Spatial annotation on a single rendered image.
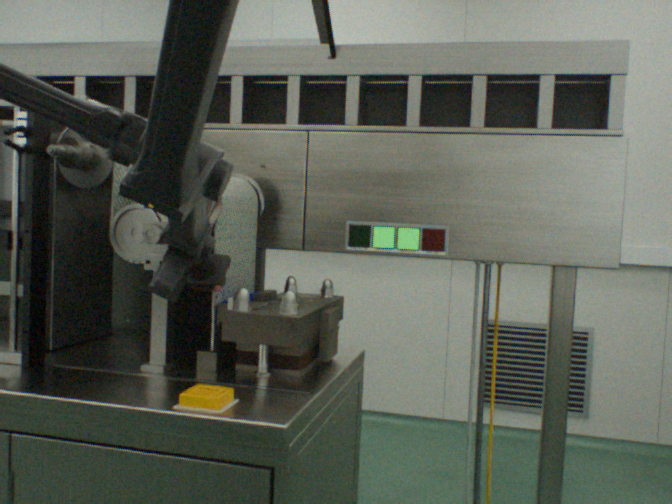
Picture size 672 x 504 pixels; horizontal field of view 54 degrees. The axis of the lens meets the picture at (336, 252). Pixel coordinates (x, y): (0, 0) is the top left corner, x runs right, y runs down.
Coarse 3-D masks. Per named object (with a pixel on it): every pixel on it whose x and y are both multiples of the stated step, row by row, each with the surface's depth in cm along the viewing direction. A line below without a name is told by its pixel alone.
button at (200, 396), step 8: (200, 384) 115; (184, 392) 109; (192, 392) 110; (200, 392) 110; (208, 392) 110; (216, 392) 110; (224, 392) 111; (232, 392) 113; (184, 400) 109; (192, 400) 108; (200, 400) 108; (208, 400) 108; (216, 400) 107; (224, 400) 110; (232, 400) 113; (200, 408) 108; (208, 408) 108; (216, 408) 107
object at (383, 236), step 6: (378, 228) 159; (384, 228) 159; (390, 228) 159; (378, 234) 159; (384, 234) 159; (390, 234) 159; (378, 240) 159; (384, 240) 159; (390, 240) 159; (378, 246) 160; (384, 246) 159; (390, 246) 159
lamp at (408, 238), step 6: (402, 228) 158; (408, 228) 158; (402, 234) 158; (408, 234) 158; (414, 234) 157; (402, 240) 158; (408, 240) 158; (414, 240) 158; (402, 246) 158; (408, 246) 158; (414, 246) 158
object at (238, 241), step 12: (216, 228) 135; (228, 228) 141; (240, 228) 148; (252, 228) 155; (216, 240) 135; (228, 240) 141; (240, 240) 148; (252, 240) 156; (216, 252) 136; (228, 252) 142; (240, 252) 149; (252, 252) 156; (240, 264) 149; (252, 264) 157; (228, 276) 143; (240, 276) 150; (252, 276) 157; (228, 288) 143; (240, 288) 150; (252, 288) 158; (216, 300) 137; (216, 312) 137
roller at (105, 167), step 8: (64, 136) 143; (72, 136) 142; (104, 152) 141; (104, 160) 141; (64, 168) 143; (96, 168) 141; (104, 168) 141; (112, 168) 141; (64, 176) 143; (72, 176) 143; (80, 176) 142; (88, 176) 142; (96, 176) 141; (104, 176) 141; (112, 176) 142; (80, 184) 142; (88, 184) 142; (96, 184) 142; (104, 184) 143; (112, 184) 146
